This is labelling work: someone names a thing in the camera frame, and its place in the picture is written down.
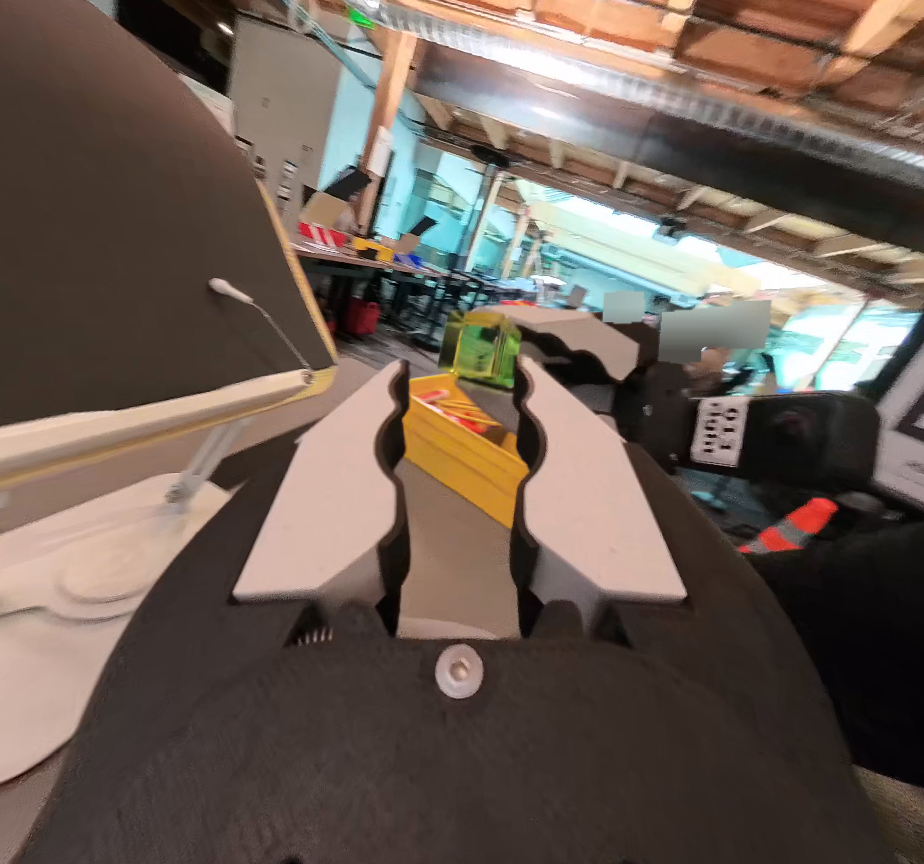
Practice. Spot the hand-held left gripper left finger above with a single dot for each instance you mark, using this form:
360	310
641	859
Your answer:
317	517

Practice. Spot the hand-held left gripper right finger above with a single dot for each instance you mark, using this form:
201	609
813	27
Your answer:
599	517

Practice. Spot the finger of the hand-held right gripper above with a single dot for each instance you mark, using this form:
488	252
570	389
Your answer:
585	333
595	402

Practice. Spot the translucent acrylic cube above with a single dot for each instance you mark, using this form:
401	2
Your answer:
476	351

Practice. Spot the orange traffic cone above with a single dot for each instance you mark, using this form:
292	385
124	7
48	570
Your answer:
790	528

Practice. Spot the yellow plastic bin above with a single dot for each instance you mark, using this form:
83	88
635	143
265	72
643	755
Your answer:
462	474

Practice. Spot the red packet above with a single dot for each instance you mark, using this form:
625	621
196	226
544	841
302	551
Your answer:
437	397

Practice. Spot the small blue bin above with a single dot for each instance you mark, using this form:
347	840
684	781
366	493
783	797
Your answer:
406	259

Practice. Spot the red canister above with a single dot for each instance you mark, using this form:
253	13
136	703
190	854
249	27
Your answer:
359	317

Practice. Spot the small yellow bin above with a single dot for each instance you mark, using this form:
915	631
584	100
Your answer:
374	250

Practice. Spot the white board stand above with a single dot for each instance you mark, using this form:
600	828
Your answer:
86	575

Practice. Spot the long wooden workbench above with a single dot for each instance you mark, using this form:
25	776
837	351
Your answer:
346	259

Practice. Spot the green exit sign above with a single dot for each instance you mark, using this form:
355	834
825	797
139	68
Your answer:
361	17

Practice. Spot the dark rectangular duct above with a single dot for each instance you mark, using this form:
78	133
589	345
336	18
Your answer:
650	149

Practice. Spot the spiral metal duct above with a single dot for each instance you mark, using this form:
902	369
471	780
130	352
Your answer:
577	73

